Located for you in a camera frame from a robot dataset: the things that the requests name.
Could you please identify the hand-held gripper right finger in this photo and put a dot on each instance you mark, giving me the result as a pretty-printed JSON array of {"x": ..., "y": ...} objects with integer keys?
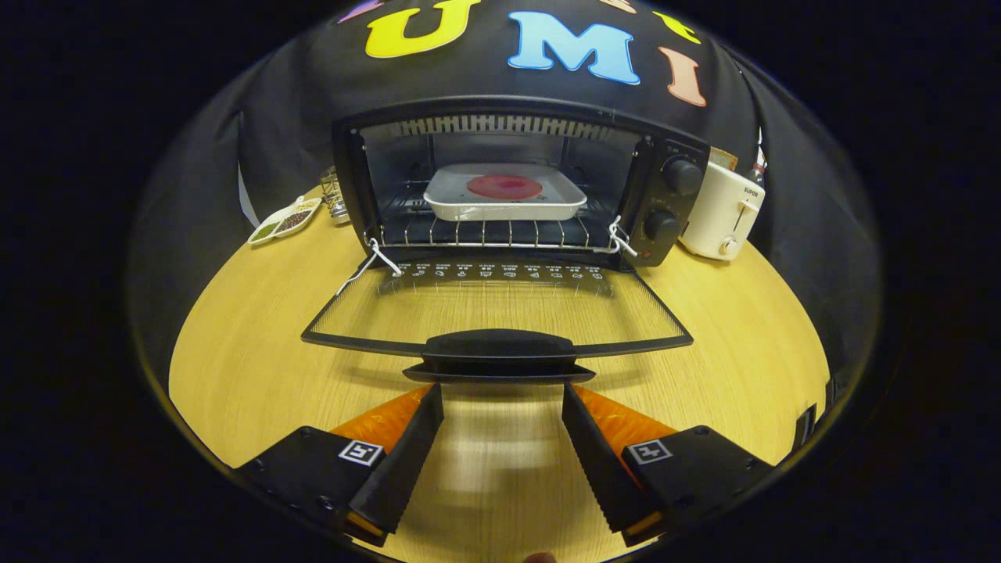
[{"x": 598, "y": 469}]

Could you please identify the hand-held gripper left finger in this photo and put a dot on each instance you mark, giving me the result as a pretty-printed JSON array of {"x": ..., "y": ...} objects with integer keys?
[{"x": 407, "y": 469}]

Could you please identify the white square food plate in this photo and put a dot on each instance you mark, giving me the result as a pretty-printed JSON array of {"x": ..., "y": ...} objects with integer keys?
[{"x": 469, "y": 206}]

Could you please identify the pink ham slice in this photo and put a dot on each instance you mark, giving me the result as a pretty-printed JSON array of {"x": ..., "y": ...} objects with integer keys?
[{"x": 504, "y": 187}]

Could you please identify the black toaster oven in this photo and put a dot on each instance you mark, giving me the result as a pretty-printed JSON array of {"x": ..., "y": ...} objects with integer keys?
[{"x": 500, "y": 106}]

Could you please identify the white pop-up toaster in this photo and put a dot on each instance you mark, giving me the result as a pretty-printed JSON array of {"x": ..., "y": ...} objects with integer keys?
[{"x": 715, "y": 215}]

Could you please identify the white divided spice dish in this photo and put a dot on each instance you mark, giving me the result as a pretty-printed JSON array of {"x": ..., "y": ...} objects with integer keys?
[{"x": 285, "y": 223}]

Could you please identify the brown bread slice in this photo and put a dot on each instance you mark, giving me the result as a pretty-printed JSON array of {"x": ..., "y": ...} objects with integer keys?
[{"x": 723, "y": 159}]

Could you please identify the clear plastic bottle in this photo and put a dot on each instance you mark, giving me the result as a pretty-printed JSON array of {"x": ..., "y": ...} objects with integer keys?
[{"x": 757, "y": 172}]

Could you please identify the black backdrop cloth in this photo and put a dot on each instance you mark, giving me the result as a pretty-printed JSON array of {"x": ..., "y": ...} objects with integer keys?
[{"x": 195, "y": 195}]

